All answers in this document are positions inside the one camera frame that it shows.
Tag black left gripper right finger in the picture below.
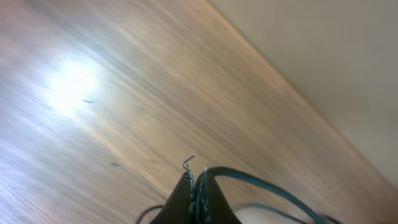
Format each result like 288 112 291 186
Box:
197 172 241 224

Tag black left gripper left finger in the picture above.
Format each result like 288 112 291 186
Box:
150 172 193 224

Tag thin black cable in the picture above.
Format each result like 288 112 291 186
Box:
135 166 343 224

